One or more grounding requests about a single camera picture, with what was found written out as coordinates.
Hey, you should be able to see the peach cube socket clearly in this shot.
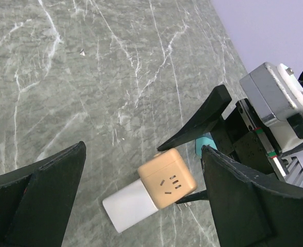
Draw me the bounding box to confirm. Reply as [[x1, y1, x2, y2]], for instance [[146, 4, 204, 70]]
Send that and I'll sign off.
[[138, 148, 197, 209]]

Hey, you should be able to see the teal plug adapter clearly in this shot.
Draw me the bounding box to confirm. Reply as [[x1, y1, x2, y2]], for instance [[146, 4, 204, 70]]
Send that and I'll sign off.
[[195, 133, 217, 157]]

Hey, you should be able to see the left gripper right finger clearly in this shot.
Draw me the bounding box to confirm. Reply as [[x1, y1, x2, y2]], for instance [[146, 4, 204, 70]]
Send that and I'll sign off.
[[201, 146, 303, 246]]

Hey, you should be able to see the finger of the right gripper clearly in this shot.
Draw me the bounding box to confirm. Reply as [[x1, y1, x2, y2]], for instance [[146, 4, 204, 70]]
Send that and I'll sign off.
[[157, 84, 232, 151], [176, 190, 209, 204]]

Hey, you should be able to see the white usb charger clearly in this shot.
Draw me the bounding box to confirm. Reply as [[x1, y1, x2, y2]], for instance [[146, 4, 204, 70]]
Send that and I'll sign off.
[[103, 179, 158, 233]]

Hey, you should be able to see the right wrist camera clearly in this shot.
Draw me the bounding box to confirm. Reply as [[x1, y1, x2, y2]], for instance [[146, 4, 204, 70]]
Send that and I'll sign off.
[[239, 61, 303, 141]]

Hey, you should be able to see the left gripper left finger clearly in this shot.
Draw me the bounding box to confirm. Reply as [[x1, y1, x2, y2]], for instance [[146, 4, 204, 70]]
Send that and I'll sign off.
[[0, 142, 86, 246]]

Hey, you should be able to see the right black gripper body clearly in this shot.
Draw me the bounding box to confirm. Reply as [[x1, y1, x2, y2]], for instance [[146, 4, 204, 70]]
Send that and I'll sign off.
[[210, 98, 288, 180]]

